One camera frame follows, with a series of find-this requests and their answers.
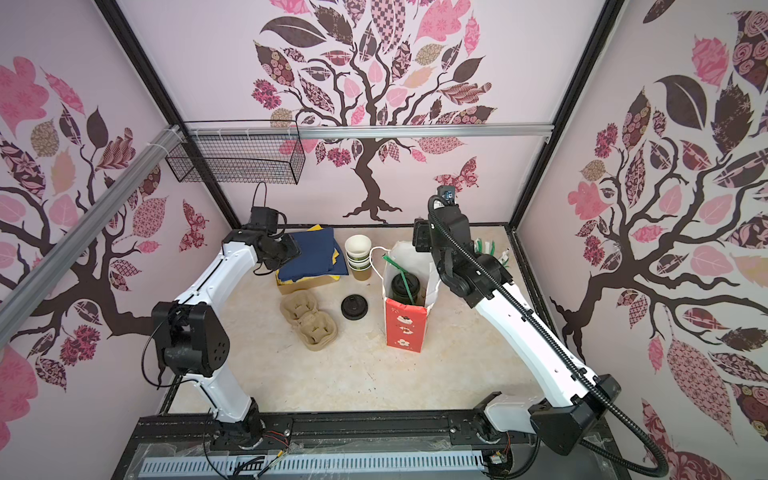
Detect green straw packet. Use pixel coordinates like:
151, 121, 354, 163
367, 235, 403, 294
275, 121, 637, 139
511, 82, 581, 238
383, 254, 418, 304

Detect red white paper bag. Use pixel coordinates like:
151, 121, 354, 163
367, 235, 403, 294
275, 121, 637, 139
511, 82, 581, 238
373, 241, 441, 353

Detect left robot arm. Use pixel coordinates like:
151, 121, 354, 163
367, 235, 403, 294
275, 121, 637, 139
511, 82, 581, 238
151, 206, 300, 449

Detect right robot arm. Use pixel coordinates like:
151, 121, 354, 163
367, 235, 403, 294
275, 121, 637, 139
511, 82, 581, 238
413, 186, 670, 478

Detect green white straw packets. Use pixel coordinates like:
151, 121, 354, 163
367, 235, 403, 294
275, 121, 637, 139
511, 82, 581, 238
474, 238, 510, 266

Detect blue napkin stack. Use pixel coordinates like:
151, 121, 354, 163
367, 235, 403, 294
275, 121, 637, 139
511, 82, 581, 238
277, 226, 350, 283

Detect stack of paper cups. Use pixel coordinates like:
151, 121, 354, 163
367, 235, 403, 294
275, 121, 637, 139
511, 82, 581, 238
344, 234, 373, 281

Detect pulp cup carrier tray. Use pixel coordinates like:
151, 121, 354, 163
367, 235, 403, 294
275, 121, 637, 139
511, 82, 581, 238
280, 290, 338, 351

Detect stack of black lids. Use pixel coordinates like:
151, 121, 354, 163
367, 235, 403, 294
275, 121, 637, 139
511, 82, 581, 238
340, 294, 369, 321

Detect black wire basket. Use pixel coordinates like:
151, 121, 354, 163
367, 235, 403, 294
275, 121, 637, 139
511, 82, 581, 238
165, 120, 306, 185

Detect aluminium frame bar back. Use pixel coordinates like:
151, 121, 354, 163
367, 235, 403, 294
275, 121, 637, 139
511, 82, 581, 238
187, 123, 554, 140

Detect aluminium frame bar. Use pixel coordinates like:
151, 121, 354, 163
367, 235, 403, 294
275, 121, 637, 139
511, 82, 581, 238
0, 125, 184, 349
187, 123, 554, 140

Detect white cable duct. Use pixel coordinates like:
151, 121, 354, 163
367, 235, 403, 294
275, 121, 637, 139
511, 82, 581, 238
133, 451, 486, 479

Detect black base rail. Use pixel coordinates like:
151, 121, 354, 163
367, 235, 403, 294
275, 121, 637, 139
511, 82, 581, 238
112, 409, 629, 479

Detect aluminium frame bar left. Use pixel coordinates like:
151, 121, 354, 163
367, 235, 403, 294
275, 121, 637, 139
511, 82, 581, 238
0, 125, 184, 349

